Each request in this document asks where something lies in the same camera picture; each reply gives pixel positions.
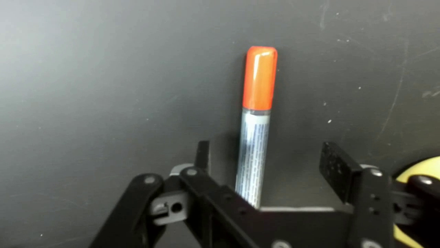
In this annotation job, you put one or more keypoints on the cream yellow mug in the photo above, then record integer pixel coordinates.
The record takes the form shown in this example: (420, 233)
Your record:
(417, 204)

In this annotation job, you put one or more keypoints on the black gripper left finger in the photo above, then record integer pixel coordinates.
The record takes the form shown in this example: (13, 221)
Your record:
(218, 217)

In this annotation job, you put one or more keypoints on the orange capped grey marker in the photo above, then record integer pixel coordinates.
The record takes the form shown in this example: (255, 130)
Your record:
(259, 87)

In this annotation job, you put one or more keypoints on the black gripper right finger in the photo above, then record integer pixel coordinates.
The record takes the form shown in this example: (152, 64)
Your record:
(368, 190)

